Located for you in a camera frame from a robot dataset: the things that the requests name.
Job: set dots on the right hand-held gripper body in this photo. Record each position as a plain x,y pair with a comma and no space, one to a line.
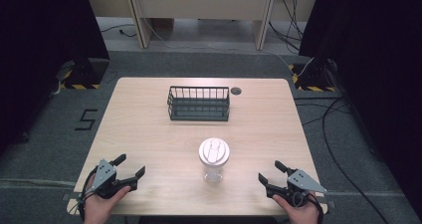
296,187

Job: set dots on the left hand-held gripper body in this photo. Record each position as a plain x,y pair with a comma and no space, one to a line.
105,179

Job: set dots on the clear cup with white lid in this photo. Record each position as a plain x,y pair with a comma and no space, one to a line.
213,158

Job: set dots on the person's right hand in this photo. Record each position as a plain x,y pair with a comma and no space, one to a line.
297,212

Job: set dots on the person's left hand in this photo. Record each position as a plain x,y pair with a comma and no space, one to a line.
101,204

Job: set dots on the black stand base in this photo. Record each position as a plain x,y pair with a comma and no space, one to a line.
314,76
84,72

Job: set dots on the black curtain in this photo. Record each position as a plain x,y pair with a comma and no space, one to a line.
375,78
43,58

